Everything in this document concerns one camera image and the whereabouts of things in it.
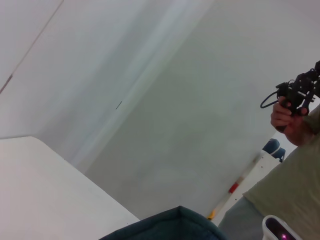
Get white board with holes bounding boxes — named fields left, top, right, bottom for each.
left=217, top=147, right=285, bottom=226

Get white strip red yellow marks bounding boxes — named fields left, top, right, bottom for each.
left=207, top=154, right=261, bottom=221

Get person hand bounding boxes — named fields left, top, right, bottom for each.
left=270, top=100, right=309, bottom=133

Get black handheld teleoperation controller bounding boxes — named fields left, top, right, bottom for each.
left=259, top=59, right=320, bottom=133

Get person forearm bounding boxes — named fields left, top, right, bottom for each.
left=286, top=119, right=317, bottom=147

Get white device with pink light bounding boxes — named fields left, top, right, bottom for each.
left=261, top=214, right=304, bottom=240

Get dark teal insulated lunch bag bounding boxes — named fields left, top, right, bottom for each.
left=98, top=205, right=229, bottom=240

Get person in olive shirt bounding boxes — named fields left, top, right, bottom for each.
left=217, top=103, right=320, bottom=240

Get blue rounded cover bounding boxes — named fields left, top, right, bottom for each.
left=261, top=138, right=287, bottom=163

